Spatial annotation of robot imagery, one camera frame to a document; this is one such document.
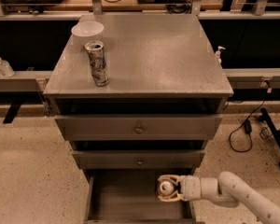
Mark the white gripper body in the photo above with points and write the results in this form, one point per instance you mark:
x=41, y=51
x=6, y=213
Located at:
x=188, y=188

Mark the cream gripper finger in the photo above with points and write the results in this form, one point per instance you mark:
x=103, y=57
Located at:
x=176, y=197
x=175, y=179

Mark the orange soda can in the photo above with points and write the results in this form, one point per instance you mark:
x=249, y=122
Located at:
x=165, y=190

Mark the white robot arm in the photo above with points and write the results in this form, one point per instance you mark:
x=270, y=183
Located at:
x=228, y=190

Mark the grey middle drawer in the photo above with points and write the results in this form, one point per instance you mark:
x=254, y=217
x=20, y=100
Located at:
x=138, y=159

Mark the grey drawer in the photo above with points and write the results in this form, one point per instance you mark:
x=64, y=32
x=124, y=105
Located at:
x=129, y=196
x=138, y=127
x=138, y=159

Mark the grey bottom drawer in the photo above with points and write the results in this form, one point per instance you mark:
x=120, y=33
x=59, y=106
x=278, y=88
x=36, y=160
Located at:
x=129, y=196

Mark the grey drawer cabinet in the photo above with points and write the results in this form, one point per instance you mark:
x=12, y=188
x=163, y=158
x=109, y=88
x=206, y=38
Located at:
x=157, y=65

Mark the grey top drawer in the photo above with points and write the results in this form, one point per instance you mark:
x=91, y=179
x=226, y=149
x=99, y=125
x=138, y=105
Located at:
x=138, y=127

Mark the blue white tall can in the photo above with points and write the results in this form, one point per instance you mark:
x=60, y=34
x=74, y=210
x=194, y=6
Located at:
x=96, y=55

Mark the black stand leg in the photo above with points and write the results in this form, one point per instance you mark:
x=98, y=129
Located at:
x=276, y=134

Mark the white pump bottle right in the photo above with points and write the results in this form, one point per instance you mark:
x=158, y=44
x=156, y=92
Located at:
x=218, y=53

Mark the white bowl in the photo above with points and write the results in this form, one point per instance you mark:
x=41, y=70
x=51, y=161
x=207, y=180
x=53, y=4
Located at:
x=87, y=31

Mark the clear sanitizer bottle left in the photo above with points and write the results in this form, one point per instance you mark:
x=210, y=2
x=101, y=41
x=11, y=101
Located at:
x=5, y=68

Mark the black power cable floor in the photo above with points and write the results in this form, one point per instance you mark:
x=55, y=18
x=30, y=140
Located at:
x=240, y=139

